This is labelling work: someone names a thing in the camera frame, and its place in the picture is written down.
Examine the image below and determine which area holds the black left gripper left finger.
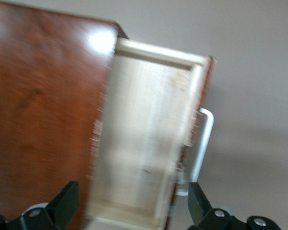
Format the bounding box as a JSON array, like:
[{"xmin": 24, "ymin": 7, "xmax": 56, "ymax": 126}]
[{"xmin": 0, "ymin": 181, "xmax": 80, "ymax": 230}]

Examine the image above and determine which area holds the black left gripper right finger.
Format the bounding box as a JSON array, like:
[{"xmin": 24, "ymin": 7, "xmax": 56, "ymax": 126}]
[{"xmin": 187, "ymin": 182, "xmax": 281, "ymax": 230}]

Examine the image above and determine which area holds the white metal drawer handle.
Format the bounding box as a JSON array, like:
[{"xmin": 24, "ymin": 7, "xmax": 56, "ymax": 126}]
[{"xmin": 176, "ymin": 107, "xmax": 215, "ymax": 196}]

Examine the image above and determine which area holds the light wood drawer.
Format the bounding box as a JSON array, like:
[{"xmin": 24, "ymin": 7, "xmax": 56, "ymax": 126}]
[{"xmin": 86, "ymin": 38, "xmax": 217, "ymax": 230}]

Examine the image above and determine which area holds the dark brown wooden cabinet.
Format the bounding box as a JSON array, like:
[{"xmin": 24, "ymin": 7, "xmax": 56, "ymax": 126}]
[{"xmin": 0, "ymin": 0, "xmax": 129, "ymax": 230}]

